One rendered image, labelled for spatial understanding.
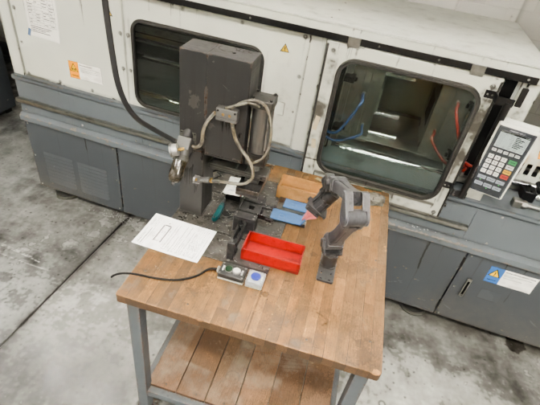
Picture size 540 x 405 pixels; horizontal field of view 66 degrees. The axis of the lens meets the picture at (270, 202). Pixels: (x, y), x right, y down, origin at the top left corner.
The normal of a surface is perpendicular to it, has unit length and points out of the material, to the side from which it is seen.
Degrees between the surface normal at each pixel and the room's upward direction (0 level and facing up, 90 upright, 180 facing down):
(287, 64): 90
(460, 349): 0
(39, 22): 91
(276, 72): 90
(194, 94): 90
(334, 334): 0
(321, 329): 0
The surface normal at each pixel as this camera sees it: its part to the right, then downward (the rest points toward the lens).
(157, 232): 0.13, -0.79
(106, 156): -0.31, 0.54
